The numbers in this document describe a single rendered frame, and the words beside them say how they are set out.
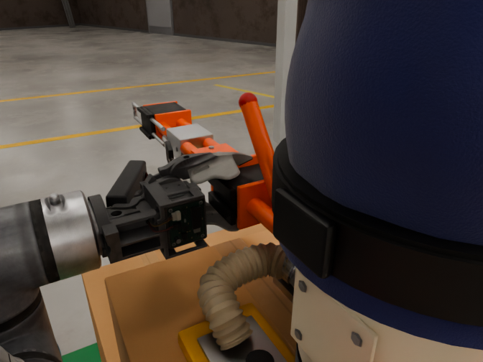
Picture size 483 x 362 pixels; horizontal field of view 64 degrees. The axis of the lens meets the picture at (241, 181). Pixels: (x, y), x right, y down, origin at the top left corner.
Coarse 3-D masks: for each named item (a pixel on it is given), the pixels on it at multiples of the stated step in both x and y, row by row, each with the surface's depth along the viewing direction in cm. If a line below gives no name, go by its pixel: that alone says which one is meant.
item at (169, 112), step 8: (152, 104) 81; (160, 104) 80; (168, 104) 80; (176, 104) 81; (152, 112) 75; (160, 112) 75; (168, 112) 75; (176, 112) 76; (184, 112) 76; (160, 120) 74; (168, 120) 75; (176, 120) 76; (160, 136) 76
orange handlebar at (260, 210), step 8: (184, 120) 75; (184, 144) 64; (192, 144) 64; (208, 144) 65; (216, 144) 64; (224, 144) 62; (184, 152) 63; (192, 152) 60; (200, 152) 59; (256, 200) 47; (248, 208) 47; (256, 208) 46; (264, 208) 45; (256, 216) 46; (264, 216) 44; (272, 216) 44; (264, 224) 44; (272, 224) 43; (272, 232) 43
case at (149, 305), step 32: (192, 256) 59; (128, 288) 53; (160, 288) 53; (192, 288) 53; (256, 288) 53; (128, 320) 48; (160, 320) 48; (192, 320) 48; (288, 320) 48; (128, 352) 44; (160, 352) 44
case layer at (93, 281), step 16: (208, 240) 134; (224, 240) 134; (144, 256) 125; (160, 256) 125; (96, 272) 118; (112, 272) 118; (96, 288) 112; (96, 304) 107; (96, 320) 101; (96, 336) 118; (112, 336) 97; (112, 352) 92
